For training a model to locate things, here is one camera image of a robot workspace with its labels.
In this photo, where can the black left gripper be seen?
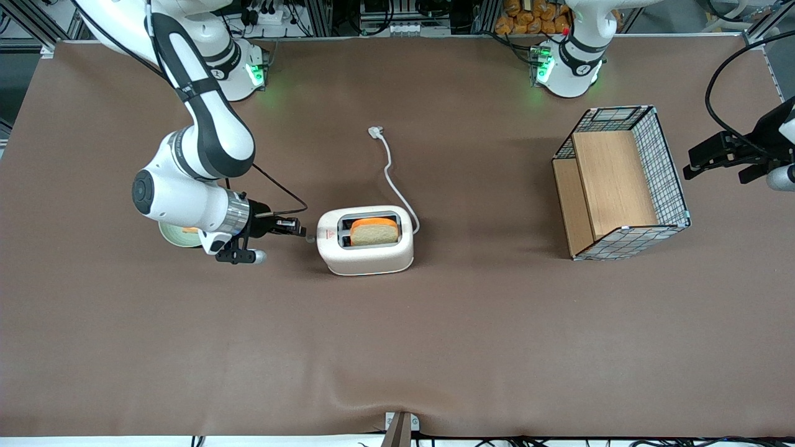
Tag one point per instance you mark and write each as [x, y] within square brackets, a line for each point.
[760, 136]

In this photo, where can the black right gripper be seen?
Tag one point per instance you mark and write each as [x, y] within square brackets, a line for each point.
[260, 220]

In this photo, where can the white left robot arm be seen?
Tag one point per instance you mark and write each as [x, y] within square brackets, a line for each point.
[574, 81]

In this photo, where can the white two-slot toaster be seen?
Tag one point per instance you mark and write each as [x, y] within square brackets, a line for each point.
[366, 261]

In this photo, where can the bread slice with orange crust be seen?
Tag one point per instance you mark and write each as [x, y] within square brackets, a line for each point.
[374, 234]

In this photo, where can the pale green round plate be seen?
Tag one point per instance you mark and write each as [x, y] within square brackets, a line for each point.
[174, 239]

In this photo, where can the light wooden shelf insert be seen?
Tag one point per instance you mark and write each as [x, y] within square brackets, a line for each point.
[612, 180]

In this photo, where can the white power strip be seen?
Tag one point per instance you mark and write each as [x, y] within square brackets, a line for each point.
[273, 17]

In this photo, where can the bag of orange bread rolls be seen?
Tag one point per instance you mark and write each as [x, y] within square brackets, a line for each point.
[528, 22]

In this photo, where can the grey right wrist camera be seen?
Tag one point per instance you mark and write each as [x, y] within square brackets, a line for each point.
[259, 256]

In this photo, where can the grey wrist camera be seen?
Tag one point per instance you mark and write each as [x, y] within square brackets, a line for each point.
[259, 256]
[781, 179]

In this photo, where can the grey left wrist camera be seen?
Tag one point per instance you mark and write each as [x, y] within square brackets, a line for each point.
[781, 179]

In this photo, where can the aluminium frame profile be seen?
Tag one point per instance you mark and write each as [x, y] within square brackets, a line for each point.
[37, 25]
[761, 28]
[320, 18]

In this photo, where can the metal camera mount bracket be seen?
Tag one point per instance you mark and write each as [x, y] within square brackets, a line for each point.
[400, 434]

